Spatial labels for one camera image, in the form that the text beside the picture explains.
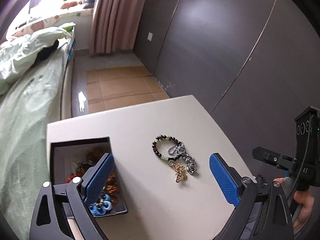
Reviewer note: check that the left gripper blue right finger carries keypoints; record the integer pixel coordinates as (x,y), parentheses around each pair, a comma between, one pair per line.
(227,178)

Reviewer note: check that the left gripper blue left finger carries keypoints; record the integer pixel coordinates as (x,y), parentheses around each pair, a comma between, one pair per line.
(96,177)

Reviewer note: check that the gold butterfly pendant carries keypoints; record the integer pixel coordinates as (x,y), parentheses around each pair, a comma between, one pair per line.
(180,172)

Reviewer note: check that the black jewelry box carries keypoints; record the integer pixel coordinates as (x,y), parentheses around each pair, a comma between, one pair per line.
(71,159)

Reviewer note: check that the person's right hand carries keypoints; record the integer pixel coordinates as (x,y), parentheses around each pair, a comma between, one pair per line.
(306,200)

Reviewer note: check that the flattened cardboard sheet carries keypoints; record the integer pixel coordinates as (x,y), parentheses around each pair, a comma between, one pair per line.
(118,87)

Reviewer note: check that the green bed sheet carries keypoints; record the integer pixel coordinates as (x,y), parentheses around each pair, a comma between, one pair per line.
(31,103)

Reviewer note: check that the dark grey wardrobe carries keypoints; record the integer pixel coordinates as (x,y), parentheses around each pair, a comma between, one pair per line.
(252,64)

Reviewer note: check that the black garment on bed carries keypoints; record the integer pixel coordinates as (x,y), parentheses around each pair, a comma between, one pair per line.
(46,52)

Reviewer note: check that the light green duvet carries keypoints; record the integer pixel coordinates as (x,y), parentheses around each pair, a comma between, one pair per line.
(20,54)

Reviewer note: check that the green item on bed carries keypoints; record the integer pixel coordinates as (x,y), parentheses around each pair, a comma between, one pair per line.
(68,26)

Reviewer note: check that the bear pattern pillow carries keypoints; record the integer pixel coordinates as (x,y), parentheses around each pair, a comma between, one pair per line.
(75,15)

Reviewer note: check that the orange plush toy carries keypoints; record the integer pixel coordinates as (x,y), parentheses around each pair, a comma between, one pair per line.
(67,5)

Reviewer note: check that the pink curtain right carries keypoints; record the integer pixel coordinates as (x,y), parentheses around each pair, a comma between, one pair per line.
(114,25)

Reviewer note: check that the white wall socket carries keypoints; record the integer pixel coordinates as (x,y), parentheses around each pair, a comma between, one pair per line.
(150,35)

